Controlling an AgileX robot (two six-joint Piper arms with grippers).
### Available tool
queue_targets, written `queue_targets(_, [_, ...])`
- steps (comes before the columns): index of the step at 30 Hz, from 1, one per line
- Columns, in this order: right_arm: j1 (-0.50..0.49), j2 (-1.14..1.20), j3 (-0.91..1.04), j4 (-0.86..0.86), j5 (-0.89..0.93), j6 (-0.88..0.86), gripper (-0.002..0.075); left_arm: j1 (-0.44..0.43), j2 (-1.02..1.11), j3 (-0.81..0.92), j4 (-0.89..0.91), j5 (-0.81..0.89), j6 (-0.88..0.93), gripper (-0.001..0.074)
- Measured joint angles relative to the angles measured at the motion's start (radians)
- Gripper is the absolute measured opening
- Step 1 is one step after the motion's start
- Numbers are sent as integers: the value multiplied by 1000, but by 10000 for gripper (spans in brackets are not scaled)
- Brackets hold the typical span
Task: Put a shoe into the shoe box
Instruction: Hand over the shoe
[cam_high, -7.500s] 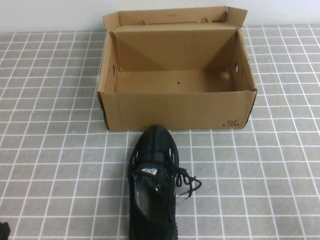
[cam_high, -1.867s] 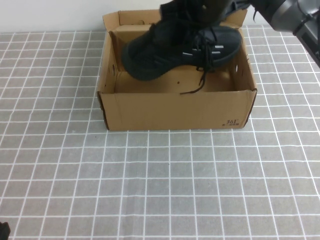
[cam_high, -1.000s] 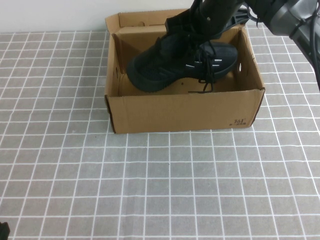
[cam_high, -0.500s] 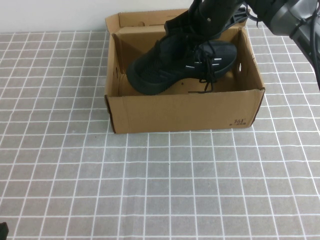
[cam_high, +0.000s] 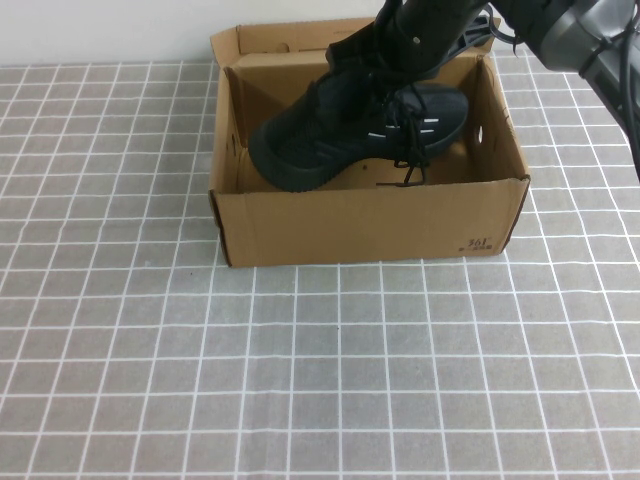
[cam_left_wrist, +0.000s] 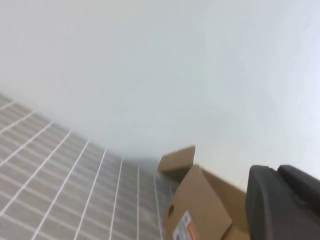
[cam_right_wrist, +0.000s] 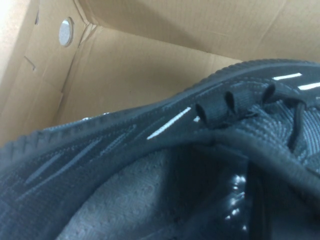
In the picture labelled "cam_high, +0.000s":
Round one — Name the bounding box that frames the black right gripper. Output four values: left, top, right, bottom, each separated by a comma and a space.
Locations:
326, 0, 490, 80

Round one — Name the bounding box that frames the black sneaker with white stripes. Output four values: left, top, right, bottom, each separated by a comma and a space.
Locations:
247, 47, 470, 194

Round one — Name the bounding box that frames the brown cardboard shoe box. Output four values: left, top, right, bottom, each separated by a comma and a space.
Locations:
206, 13, 532, 269

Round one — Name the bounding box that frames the grey white-grid tablecloth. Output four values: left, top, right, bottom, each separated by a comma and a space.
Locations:
0, 44, 640, 480

